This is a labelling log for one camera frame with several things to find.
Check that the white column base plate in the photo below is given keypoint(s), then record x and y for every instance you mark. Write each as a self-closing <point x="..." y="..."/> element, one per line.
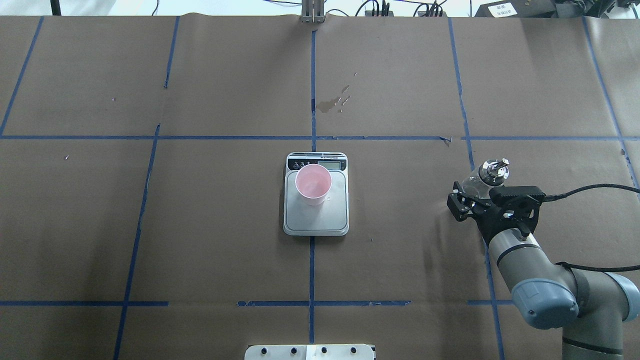
<point x="348" y="351"/>

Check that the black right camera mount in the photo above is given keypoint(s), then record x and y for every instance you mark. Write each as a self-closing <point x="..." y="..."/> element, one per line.
<point x="523" y="201"/>

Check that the aluminium frame post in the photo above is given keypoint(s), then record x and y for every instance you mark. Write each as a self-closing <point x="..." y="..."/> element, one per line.
<point x="313" y="11"/>

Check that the white electronic kitchen scale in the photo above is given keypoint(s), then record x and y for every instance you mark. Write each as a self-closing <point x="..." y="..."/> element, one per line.
<point x="329" y="219"/>

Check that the clear glass sauce bottle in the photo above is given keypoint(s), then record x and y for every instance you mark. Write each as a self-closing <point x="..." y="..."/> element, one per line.
<point x="491" y="174"/>

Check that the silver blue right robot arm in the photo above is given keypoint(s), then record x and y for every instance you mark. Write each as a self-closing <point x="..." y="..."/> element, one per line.
<point x="589" y="304"/>

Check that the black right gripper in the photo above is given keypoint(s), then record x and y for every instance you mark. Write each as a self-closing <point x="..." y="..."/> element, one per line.
<point x="489" y="223"/>

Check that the pink plastic cup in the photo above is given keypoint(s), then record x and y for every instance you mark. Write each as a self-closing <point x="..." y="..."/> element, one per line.
<point x="313" y="182"/>

